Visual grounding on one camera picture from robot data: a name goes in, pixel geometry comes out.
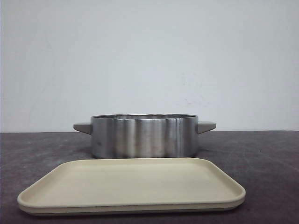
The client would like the stainless steel steamer pot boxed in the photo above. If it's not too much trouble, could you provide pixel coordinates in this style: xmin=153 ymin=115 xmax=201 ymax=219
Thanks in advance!
xmin=73 ymin=114 xmax=216 ymax=159

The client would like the beige plastic tray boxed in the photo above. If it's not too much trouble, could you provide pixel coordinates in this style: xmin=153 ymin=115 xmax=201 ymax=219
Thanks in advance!
xmin=17 ymin=158 xmax=246 ymax=215

